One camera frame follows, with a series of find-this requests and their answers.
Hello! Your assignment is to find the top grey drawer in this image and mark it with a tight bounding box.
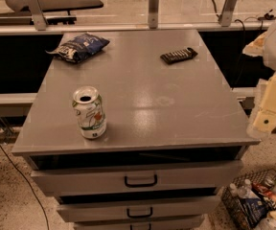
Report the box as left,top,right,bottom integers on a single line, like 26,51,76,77
32,160,242,196

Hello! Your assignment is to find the clear plastic bottle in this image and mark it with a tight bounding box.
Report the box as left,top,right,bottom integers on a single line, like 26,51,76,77
238,179,257,198

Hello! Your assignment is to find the grey drawer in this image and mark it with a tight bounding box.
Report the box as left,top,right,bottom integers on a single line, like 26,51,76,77
32,160,242,196
74,215,204,230
57,195,220,222

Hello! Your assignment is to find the bottom grey drawer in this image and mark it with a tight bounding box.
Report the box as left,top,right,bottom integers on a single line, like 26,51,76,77
74,215,204,230

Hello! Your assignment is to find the metal bracket post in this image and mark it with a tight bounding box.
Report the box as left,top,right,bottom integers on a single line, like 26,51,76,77
148,0,159,29
25,0,47,31
218,0,238,27

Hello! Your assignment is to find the blue chip bag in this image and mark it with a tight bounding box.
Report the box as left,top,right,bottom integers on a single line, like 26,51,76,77
47,33,109,63

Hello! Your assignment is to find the red snack packet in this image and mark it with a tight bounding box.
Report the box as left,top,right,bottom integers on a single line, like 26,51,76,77
252,182,276,207

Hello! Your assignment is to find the black floor cable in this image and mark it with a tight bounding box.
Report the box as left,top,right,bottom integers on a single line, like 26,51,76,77
0,125,51,230

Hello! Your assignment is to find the middle metal bracket post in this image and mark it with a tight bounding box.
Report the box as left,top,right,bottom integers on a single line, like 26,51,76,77
148,0,159,29

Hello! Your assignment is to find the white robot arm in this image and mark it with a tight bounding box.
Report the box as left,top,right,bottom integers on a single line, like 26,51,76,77
242,19,276,139

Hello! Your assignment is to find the left metal bracket post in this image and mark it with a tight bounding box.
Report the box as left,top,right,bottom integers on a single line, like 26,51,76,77
25,0,47,31

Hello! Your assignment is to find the middle grey drawer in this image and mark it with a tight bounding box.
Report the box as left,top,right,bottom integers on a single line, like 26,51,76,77
57,195,220,222

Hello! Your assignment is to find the wire basket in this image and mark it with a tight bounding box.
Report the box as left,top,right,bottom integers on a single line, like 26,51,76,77
221,169,276,230

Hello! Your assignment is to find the black cable at rail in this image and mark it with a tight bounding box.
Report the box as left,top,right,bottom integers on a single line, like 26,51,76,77
208,0,276,88

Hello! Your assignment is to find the grey drawer cabinet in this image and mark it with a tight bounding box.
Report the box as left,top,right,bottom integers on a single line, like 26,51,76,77
11,29,262,230

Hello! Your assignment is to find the right metal bracket post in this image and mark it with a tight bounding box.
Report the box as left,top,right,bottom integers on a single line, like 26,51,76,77
218,0,238,27

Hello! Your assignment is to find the blue snack bag in basket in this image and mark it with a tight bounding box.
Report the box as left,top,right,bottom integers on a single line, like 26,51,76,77
240,198,267,227

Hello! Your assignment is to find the white green soda can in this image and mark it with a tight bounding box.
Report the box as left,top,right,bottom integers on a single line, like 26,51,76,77
72,86,106,139

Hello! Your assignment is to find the black bench seat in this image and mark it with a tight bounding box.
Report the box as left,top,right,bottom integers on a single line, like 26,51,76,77
0,0,104,26

